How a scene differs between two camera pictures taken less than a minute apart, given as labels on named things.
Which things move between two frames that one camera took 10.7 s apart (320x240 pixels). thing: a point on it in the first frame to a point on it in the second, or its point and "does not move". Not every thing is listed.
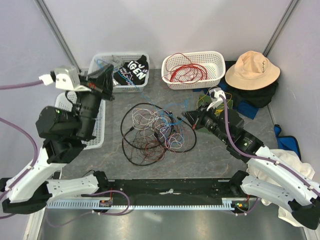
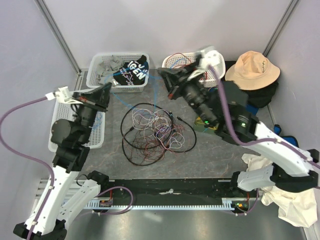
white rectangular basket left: [98, 141] does not move
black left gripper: [100, 83] to [99, 99]
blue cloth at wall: [286, 142] does not move
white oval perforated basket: [193, 70] does not move
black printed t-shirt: [132, 72] does not move
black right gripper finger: [192, 116] to [173, 78]
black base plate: [177, 189] does not move
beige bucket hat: [252, 71] does not move
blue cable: [144, 97] to [157, 78]
